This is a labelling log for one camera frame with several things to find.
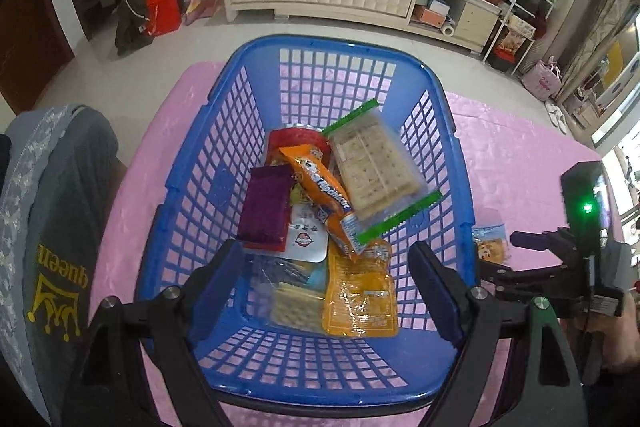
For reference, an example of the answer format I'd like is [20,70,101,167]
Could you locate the orange box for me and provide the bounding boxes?
[412,4,448,26]

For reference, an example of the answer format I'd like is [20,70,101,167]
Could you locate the dark wooden door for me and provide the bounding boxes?
[0,0,76,115]

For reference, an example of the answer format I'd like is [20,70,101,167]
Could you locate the purple snack packet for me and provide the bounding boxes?
[236,166,296,250]

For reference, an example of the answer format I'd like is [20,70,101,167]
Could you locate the pink tablecloth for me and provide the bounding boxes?
[92,61,608,427]

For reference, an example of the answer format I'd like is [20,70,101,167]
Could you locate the orange pouch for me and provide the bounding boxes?
[320,239,401,339]

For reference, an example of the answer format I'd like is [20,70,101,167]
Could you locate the long orange candy packet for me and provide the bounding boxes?
[278,144,361,260]

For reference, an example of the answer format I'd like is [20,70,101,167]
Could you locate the pink bag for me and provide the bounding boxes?
[521,57,563,102]

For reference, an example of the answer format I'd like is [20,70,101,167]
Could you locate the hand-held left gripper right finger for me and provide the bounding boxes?
[407,239,588,427]

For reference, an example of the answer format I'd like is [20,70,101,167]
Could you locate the clear cracker packet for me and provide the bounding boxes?
[269,282,325,334]

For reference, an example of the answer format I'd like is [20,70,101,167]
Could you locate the round cookie packet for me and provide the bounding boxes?
[471,223,511,264]

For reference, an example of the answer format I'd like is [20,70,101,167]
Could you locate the black bag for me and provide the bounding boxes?
[114,0,153,55]

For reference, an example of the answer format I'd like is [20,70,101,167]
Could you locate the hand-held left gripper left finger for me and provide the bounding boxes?
[62,238,246,427]

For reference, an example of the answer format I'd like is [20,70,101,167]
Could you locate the red bag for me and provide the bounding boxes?
[145,0,183,36]

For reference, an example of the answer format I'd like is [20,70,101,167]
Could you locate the white storage rack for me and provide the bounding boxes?
[482,0,561,75]

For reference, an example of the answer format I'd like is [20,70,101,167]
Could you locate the person's right hand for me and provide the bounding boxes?
[599,306,640,372]

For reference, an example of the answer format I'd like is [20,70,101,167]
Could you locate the striped curtain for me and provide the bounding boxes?
[557,0,640,108]

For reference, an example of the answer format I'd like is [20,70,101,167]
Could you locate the blue plastic basket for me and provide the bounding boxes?
[134,34,476,408]

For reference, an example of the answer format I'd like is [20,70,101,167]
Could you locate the white slippers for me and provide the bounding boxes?
[545,99,568,135]

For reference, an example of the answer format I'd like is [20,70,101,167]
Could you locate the red snack packet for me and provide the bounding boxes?
[245,125,332,264]

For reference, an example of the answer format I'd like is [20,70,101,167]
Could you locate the cracker packet with green ends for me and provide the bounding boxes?
[320,99,443,253]

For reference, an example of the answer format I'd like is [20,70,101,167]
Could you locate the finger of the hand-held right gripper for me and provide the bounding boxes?
[510,229,571,253]
[477,257,596,304]

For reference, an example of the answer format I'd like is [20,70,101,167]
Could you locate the dark blue snack packet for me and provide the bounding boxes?
[248,256,328,294]

